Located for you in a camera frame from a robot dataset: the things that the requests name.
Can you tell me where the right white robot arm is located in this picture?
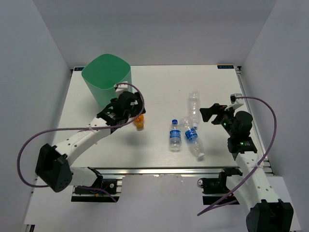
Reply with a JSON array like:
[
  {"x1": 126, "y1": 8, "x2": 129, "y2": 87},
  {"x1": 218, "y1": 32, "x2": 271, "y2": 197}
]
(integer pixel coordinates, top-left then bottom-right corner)
[{"x1": 200, "y1": 103, "x2": 294, "y2": 232}]

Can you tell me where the blue cap water bottle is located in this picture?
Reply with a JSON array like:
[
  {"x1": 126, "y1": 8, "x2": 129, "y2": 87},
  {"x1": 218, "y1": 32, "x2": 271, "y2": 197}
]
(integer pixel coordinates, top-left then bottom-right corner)
[{"x1": 169, "y1": 119, "x2": 182, "y2": 152}]

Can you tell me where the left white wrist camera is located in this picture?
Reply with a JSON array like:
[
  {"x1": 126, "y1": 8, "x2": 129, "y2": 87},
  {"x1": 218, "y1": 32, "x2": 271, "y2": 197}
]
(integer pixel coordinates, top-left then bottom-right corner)
[{"x1": 114, "y1": 81, "x2": 131, "y2": 97}]

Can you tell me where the crushed blue label bottle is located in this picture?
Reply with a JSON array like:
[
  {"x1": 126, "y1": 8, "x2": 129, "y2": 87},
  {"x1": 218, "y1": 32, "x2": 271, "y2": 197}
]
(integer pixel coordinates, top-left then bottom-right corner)
[{"x1": 180, "y1": 117, "x2": 205, "y2": 161}]

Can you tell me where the purple cable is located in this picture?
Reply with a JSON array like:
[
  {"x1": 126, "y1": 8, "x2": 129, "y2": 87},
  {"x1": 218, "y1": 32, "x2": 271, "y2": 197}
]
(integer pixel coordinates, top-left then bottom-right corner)
[
  {"x1": 197, "y1": 96, "x2": 277, "y2": 217},
  {"x1": 16, "y1": 82, "x2": 146, "y2": 189}
]

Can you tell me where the clear unlabelled plastic bottle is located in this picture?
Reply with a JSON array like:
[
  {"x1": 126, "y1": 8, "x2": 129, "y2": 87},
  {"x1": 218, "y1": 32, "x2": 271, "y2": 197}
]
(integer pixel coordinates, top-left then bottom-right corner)
[{"x1": 187, "y1": 91, "x2": 200, "y2": 129}]

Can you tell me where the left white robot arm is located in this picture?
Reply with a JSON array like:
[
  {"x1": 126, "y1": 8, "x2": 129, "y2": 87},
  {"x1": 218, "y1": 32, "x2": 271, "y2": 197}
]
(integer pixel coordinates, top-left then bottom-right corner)
[{"x1": 35, "y1": 91, "x2": 146, "y2": 193}]

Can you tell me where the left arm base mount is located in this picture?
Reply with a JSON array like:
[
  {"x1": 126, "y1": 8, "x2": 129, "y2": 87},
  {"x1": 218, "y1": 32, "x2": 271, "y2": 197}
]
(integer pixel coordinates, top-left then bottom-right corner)
[{"x1": 71, "y1": 167, "x2": 121, "y2": 203}]

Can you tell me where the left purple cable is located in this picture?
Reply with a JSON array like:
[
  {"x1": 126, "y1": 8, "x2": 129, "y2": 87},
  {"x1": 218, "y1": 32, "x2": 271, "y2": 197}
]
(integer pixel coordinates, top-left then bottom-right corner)
[{"x1": 16, "y1": 82, "x2": 146, "y2": 189}]

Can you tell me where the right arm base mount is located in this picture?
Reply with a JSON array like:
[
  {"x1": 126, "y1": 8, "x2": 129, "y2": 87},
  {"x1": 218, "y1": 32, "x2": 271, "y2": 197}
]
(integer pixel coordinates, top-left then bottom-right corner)
[{"x1": 197, "y1": 168, "x2": 243, "y2": 205}]

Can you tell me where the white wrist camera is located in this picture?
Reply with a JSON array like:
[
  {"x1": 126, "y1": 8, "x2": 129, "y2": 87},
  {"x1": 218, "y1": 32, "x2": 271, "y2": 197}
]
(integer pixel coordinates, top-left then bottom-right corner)
[
  {"x1": 114, "y1": 81, "x2": 131, "y2": 97},
  {"x1": 225, "y1": 93, "x2": 244, "y2": 111}
]

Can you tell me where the orange plastic bottle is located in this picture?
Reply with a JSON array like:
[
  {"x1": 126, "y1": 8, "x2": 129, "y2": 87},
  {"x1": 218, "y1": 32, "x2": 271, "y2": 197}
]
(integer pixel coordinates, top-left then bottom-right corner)
[{"x1": 133, "y1": 114, "x2": 144, "y2": 131}]

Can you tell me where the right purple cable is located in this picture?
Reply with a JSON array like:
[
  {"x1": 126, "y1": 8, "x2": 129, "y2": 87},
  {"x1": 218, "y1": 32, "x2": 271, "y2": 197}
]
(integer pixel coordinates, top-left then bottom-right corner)
[{"x1": 197, "y1": 96, "x2": 277, "y2": 217}]

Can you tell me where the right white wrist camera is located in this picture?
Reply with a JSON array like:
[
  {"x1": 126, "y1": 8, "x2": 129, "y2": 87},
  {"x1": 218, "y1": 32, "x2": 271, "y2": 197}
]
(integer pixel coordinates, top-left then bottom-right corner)
[{"x1": 225, "y1": 93, "x2": 244, "y2": 111}]

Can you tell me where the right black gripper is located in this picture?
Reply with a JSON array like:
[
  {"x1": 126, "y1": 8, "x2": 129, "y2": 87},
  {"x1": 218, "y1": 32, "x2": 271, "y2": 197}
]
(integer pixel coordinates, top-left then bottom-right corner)
[{"x1": 199, "y1": 103, "x2": 238, "y2": 137}]

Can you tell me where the green plastic bin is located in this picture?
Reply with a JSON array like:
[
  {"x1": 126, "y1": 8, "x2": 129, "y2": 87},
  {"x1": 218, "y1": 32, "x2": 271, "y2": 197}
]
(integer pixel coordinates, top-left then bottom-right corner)
[{"x1": 82, "y1": 54, "x2": 132, "y2": 108}]

